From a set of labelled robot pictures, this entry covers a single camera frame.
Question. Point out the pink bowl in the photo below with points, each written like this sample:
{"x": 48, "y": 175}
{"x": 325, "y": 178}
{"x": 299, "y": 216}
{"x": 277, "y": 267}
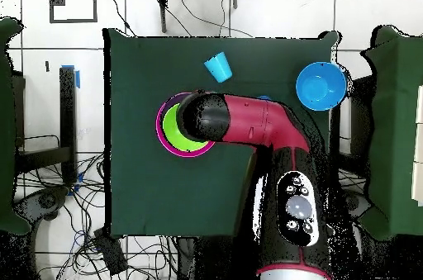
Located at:
{"x": 178, "y": 154}

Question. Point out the lime green bowl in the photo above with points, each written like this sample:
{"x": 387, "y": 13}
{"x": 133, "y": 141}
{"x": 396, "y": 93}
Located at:
{"x": 172, "y": 131}

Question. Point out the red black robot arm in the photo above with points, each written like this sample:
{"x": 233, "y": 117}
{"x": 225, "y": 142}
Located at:
{"x": 257, "y": 118}

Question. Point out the small dark blue bowl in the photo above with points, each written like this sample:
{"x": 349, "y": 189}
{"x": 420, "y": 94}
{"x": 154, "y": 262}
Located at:
{"x": 264, "y": 97}

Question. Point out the light blue cup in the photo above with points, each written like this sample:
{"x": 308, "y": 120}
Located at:
{"x": 218, "y": 68}

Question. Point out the dark green table cloth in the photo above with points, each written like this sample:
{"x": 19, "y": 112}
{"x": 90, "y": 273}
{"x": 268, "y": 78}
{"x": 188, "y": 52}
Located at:
{"x": 165, "y": 194}

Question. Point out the light blue bowl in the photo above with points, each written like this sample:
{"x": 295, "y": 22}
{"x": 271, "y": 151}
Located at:
{"x": 320, "y": 86}

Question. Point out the black tripod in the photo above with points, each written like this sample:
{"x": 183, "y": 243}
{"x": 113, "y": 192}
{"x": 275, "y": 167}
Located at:
{"x": 163, "y": 2}

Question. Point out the black power strip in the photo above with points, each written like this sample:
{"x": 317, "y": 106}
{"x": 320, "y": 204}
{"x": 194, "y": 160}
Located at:
{"x": 110, "y": 253}

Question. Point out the black grey floor device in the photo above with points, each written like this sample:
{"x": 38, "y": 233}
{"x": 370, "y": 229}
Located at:
{"x": 358, "y": 204}
{"x": 46, "y": 200}

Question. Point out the green cloth side table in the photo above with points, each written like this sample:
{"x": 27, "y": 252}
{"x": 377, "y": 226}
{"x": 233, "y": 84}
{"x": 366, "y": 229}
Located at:
{"x": 6, "y": 128}
{"x": 396, "y": 128}

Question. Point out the black metal frame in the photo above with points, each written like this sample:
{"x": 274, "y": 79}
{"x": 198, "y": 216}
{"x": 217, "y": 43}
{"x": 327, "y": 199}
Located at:
{"x": 67, "y": 128}

